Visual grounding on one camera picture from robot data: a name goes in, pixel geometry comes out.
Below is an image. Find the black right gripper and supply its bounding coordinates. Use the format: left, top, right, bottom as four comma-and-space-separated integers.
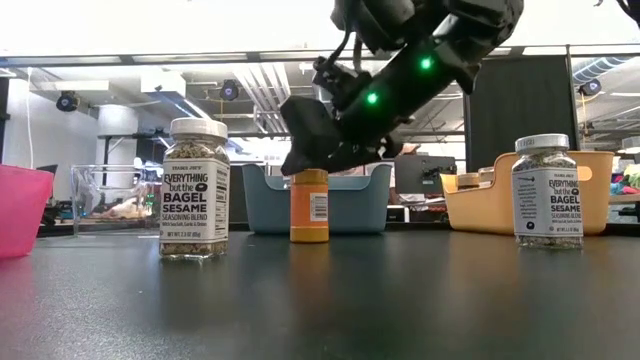
279, 22, 476, 175

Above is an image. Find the orange black-lid spice bottle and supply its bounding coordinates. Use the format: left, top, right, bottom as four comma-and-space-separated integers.
289, 168, 330, 245

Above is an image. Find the white-lid bagel seasoning jar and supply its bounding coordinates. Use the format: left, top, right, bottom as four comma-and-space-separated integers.
510, 133, 585, 250
158, 117, 232, 261

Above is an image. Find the blue plastic bin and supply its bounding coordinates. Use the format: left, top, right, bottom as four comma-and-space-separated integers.
241, 163, 394, 235

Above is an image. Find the dark grey equipment box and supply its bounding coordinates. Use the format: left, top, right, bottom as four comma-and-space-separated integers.
393, 154, 458, 196

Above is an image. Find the yellow plastic bin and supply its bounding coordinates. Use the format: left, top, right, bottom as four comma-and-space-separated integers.
439, 150, 615, 236

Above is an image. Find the black partition panel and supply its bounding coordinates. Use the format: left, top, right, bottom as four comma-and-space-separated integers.
464, 54, 581, 174

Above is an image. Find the clear plastic bin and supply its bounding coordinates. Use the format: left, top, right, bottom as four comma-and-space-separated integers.
69, 163, 166, 236

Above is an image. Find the colourful cloth pile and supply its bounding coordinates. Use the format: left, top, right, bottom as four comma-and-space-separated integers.
609, 163, 640, 196

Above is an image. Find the red plastic bin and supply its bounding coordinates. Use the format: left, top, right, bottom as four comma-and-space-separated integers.
0, 163, 55, 260

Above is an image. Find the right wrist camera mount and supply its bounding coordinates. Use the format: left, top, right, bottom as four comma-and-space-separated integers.
312, 52, 374, 114

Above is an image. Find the black ceiling camera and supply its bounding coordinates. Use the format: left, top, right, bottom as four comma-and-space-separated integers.
218, 78, 241, 102
54, 91, 80, 113
578, 78, 603, 98

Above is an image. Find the silver ventilation duct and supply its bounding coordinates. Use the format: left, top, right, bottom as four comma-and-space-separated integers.
572, 55, 632, 85

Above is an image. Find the black aluminium table frame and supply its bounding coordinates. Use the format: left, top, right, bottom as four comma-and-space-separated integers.
37, 219, 640, 237

